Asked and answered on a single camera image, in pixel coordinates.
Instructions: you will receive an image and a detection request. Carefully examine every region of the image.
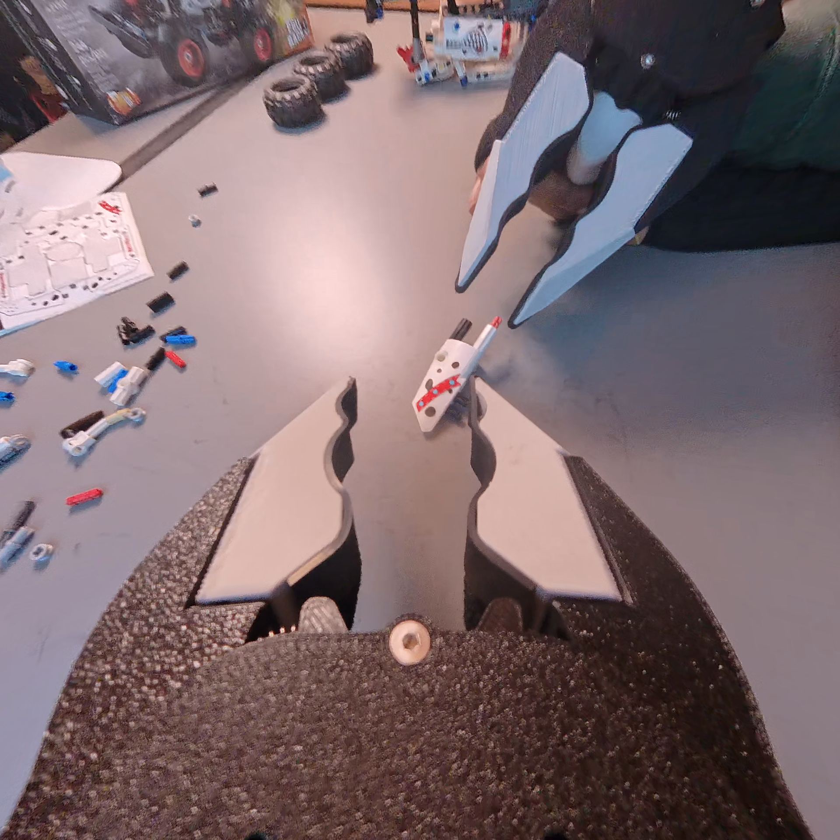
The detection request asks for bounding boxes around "toy sticker sheet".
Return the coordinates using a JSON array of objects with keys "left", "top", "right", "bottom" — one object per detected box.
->
[{"left": 0, "top": 192, "right": 155, "bottom": 331}]

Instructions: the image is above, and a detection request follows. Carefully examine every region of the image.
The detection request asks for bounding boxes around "white spotted toy panel assembly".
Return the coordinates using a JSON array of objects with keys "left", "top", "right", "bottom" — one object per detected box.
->
[{"left": 411, "top": 317, "right": 506, "bottom": 434}]

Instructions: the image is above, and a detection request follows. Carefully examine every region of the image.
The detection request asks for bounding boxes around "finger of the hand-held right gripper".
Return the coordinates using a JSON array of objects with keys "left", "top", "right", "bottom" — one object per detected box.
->
[
  {"left": 455, "top": 51, "right": 595, "bottom": 293},
  {"left": 508, "top": 121, "right": 695, "bottom": 329}
]

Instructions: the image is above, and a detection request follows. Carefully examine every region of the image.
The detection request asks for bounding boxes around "person's right forearm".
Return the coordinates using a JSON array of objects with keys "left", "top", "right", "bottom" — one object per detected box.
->
[{"left": 735, "top": 13, "right": 840, "bottom": 172}]

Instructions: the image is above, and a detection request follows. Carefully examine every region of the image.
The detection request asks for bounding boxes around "white toy connector with hole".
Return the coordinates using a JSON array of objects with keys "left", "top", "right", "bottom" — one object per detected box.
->
[{"left": 110, "top": 366, "right": 151, "bottom": 406}]

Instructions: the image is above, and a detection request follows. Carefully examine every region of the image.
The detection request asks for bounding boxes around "white metal stand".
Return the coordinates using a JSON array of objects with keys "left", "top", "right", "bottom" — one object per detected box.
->
[{"left": 0, "top": 152, "right": 123, "bottom": 221}]

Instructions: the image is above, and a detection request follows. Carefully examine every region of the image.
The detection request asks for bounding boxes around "person's right hand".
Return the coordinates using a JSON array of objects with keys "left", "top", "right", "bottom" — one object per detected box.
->
[{"left": 528, "top": 169, "right": 595, "bottom": 221}]

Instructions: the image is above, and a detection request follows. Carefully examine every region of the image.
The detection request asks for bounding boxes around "black toy tyre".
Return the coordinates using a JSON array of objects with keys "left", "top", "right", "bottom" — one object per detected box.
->
[
  {"left": 262, "top": 75, "right": 326, "bottom": 129},
  {"left": 292, "top": 51, "right": 349, "bottom": 102},
  {"left": 325, "top": 31, "right": 375, "bottom": 80}
]

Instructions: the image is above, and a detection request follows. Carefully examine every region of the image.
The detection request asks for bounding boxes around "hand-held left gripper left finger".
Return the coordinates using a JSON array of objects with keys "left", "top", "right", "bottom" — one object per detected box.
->
[{"left": 195, "top": 377, "right": 358, "bottom": 605}]

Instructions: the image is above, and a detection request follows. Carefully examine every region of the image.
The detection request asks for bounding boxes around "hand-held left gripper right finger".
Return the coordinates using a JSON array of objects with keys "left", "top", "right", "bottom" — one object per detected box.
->
[{"left": 467, "top": 377, "right": 623, "bottom": 603}]

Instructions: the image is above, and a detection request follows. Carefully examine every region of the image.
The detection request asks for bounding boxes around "printed toy set box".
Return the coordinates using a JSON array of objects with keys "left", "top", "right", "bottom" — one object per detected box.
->
[{"left": 0, "top": 0, "right": 316, "bottom": 126}]

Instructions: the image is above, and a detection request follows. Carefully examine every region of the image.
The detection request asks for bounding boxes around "partly built toy vehicle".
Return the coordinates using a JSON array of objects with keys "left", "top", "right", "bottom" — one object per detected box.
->
[{"left": 395, "top": 0, "right": 529, "bottom": 88}]

